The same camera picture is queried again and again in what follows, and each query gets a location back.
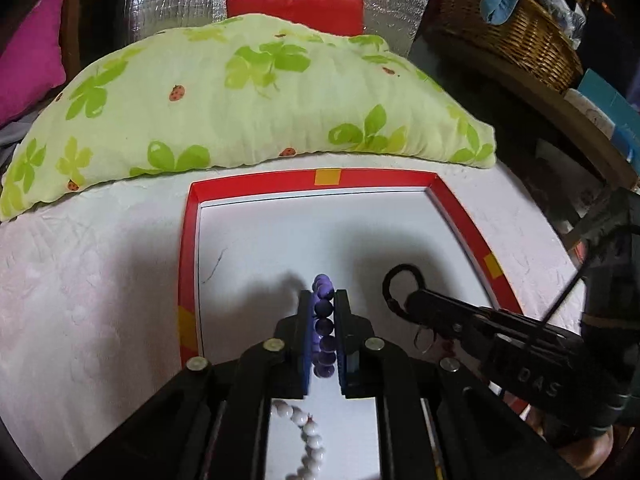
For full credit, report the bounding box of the green leaf-print pillow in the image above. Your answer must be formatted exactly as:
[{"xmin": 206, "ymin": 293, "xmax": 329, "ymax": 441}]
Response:
[{"xmin": 0, "ymin": 16, "xmax": 497, "ymax": 222}]

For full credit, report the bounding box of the red cushion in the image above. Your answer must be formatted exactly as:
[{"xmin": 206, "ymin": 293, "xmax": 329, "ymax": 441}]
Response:
[{"xmin": 226, "ymin": 0, "xmax": 364, "ymax": 36}]

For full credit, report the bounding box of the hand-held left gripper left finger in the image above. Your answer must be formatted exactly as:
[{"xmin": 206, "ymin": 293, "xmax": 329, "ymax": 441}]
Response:
[{"xmin": 60, "ymin": 290, "xmax": 313, "ymax": 480}]

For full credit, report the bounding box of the white bead bracelet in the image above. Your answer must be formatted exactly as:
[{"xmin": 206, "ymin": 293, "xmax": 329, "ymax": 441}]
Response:
[{"xmin": 270, "ymin": 400, "xmax": 327, "ymax": 480}]

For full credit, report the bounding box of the blue box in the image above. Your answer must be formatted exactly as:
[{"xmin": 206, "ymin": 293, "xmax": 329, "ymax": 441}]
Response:
[{"xmin": 577, "ymin": 69, "xmax": 640, "ymax": 163}]

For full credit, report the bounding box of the wooden shelf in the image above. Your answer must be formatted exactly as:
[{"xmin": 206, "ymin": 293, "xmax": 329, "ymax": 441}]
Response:
[{"xmin": 415, "ymin": 35, "xmax": 640, "ymax": 191}]

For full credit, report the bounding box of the wooden furniture frame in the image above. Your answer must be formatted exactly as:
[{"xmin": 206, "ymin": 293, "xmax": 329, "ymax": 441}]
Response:
[{"xmin": 59, "ymin": 0, "xmax": 126, "ymax": 77}]

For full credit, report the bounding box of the wicker basket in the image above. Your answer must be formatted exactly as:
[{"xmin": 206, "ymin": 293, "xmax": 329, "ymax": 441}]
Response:
[{"xmin": 437, "ymin": 0, "xmax": 585, "ymax": 93}]

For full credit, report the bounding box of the black cord bracelet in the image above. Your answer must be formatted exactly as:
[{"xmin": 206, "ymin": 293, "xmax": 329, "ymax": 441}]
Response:
[{"xmin": 382, "ymin": 264, "xmax": 438, "ymax": 356}]

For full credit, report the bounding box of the person's right hand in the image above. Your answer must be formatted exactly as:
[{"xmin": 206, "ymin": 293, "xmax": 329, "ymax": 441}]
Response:
[{"xmin": 522, "ymin": 402, "xmax": 615, "ymax": 480}]

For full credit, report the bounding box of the red shallow cardboard box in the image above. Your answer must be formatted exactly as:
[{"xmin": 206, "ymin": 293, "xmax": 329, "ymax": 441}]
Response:
[{"xmin": 177, "ymin": 169, "xmax": 526, "ymax": 480}]

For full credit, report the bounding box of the purple bead bracelet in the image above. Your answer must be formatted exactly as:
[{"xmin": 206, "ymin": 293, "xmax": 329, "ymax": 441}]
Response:
[{"xmin": 311, "ymin": 274, "xmax": 337, "ymax": 380}]

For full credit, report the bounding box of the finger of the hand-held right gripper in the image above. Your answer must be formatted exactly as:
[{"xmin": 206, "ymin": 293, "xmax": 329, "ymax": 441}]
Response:
[{"xmin": 404, "ymin": 287, "xmax": 586, "ymax": 361}]

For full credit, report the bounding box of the clear plastic bag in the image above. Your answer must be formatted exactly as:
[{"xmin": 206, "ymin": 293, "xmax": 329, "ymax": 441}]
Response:
[{"xmin": 539, "ymin": 0, "xmax": 587, "ymax": 51}]

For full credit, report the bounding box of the grey blanket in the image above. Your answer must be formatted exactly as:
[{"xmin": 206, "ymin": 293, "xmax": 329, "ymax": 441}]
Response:
[{"xmin": 0, "ymin": 119, "xmax": 33, "ymax": 161}]

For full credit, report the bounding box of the magenta pillow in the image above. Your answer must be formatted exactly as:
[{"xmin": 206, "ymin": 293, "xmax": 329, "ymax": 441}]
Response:
[{"xmin": 0, "ymin": 0, "xmax": 67, "ymax": 128}]

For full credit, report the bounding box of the thin black cable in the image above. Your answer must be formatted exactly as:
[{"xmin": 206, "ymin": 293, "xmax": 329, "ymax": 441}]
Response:
[{"xmin": 545, "ymin": 259, "xmax": 601, "ymax": 323}]

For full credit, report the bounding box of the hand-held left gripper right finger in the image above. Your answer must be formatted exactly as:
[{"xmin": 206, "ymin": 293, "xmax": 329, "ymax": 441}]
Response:
[{"xmin": 334, "ymin": 289, "xmax": 581, "ymax": 480}]

